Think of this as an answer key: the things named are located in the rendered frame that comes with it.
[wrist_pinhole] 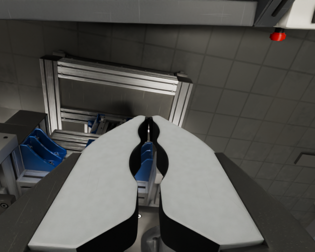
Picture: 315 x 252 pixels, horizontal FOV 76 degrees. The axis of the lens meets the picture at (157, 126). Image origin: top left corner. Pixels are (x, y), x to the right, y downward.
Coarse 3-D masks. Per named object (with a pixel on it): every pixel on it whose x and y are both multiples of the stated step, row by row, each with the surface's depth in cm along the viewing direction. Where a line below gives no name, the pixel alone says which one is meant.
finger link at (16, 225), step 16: (64, 160) 8; (48, 176) 7; (64, 176) 7; (32, 192) 7; (48, 192) 7; (16, 208) 6; (32, 208) 6; (48, 208) 6; (0, 224) 6; (16, 224) 6; (32, 224) 6; (0, 240) 5; (16, 240) 5
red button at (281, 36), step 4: (276, 28) 50; (280, 28) 50; (284, 28) 50; (272, 32) 52; (276, 32) 50; (280, 32) 50; (272, 36) 51; (276, 36) 50; (280, 36) 50; (284, 36) 50; (276, 40) 51; (280, 40) 51
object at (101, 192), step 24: (144, 120) 11; (96, 144) 9; (120, 144) 9; (72, 168) 8; (96, 168) 8; (120, 168) 8; (72, 192) 7; (96, 192) 7; (120, 192) 7; (48, 216) 6; (72, 216) 6; (96, 216) 6; (120, 216) 6; (48, 240) 5; (72, 240) 5; (96, 240) 6; (120, 240) 6
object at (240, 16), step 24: (0, 0) 33; (24, 0) 33; (48, 0) 33; (72, 0) 34; (96, 0) 34; (120, 0) 34; (144, 0) 34; (168, 0) 34; (192, 0) 34; (216, 0) 34; (240, 0) 35; (192, 24) 36; (216, 24) 36; (240, 24) 36
